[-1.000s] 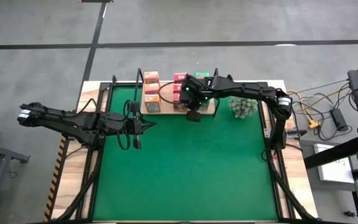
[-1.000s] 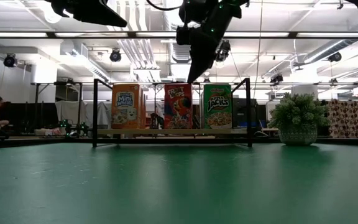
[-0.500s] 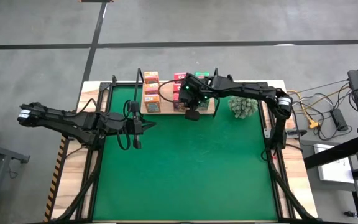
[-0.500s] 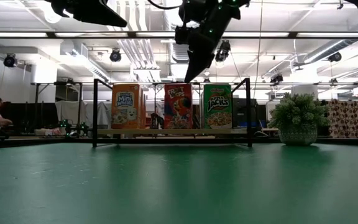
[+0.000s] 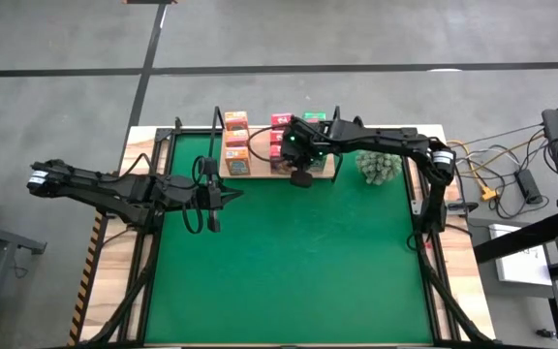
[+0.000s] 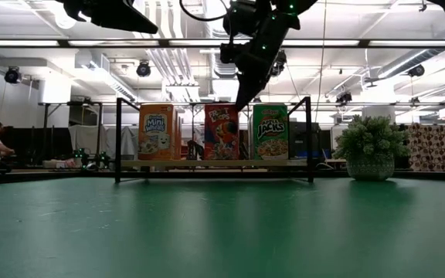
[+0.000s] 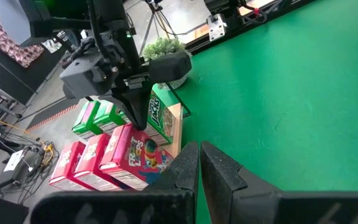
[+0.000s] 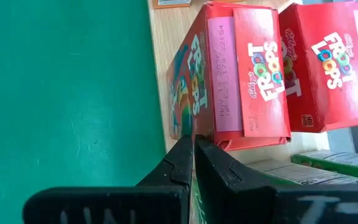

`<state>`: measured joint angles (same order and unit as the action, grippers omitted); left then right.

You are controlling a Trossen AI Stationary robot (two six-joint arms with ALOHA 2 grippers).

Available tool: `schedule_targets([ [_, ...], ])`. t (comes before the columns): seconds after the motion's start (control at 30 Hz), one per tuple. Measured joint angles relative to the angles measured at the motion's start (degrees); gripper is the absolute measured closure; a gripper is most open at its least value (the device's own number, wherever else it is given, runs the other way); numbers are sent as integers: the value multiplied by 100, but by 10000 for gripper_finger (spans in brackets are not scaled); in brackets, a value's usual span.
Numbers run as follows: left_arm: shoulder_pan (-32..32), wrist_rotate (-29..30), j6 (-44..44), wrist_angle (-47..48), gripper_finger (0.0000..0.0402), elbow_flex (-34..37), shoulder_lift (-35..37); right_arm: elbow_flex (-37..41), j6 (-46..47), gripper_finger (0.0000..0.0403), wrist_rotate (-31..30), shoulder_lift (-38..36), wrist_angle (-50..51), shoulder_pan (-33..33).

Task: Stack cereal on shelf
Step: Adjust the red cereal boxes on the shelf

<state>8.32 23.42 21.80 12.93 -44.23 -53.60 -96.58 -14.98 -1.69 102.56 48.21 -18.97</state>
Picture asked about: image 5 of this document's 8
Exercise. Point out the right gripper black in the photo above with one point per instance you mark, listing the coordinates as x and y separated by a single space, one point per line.
300 145

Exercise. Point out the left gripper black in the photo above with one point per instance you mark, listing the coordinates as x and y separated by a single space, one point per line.
211 196

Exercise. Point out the red Froot Loops cereal box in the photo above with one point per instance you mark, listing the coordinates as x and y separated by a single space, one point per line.
275 137
281 119
275 162

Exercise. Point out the green Apple Jacks cereal box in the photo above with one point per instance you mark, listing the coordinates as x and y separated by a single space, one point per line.
321 165
314 116

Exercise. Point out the orange Mini Wheats cereal box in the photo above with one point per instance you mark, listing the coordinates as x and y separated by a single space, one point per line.
238 161
237 120
237 138

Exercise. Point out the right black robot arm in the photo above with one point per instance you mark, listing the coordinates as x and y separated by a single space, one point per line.
385 140

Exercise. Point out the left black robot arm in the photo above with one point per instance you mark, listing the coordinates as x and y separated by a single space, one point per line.
109 189

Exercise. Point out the wooden shelf board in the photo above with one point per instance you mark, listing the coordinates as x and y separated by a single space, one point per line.
259 172

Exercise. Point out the small potted green plant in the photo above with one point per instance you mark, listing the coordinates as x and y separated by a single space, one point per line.
378 168

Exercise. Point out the green table mat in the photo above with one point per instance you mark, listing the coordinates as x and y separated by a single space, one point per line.
284 310

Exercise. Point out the orange black striped strip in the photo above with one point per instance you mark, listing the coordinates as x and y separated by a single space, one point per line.
85 283

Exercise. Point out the yellow plug connector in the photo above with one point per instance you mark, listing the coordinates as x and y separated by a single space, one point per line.
489 195

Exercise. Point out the black power strip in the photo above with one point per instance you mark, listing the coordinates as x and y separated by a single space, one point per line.
528 186

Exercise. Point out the black diagonal metal bar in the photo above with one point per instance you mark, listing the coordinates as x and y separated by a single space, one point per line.
516 238

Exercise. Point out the white paper sheet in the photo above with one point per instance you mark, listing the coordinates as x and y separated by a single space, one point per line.
521 269

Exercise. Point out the small black floor object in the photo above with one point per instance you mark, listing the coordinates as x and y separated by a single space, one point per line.
545 333

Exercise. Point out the black metal shelf bracket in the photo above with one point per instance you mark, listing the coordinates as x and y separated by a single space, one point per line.
213 138
339 165

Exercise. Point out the black metal table frame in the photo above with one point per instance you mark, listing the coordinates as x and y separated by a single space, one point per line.
164 134

